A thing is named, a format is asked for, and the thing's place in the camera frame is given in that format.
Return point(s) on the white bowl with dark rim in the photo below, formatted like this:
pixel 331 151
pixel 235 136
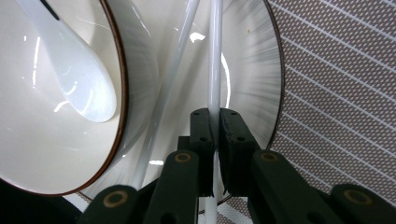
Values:
pixel 46 140

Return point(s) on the white ceramic spoon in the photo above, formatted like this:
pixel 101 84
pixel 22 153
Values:
pixel 84 81

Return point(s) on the white plate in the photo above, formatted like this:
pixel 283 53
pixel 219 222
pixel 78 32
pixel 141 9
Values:
pixel 249 68

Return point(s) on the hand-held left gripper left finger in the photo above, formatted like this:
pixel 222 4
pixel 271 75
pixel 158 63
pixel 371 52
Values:
pixel 201 137

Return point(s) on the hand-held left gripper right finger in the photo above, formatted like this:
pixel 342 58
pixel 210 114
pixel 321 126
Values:
pixel 233 146

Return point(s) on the grey white striped placemat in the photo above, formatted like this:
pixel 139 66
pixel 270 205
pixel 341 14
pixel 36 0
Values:
pixel 336 93

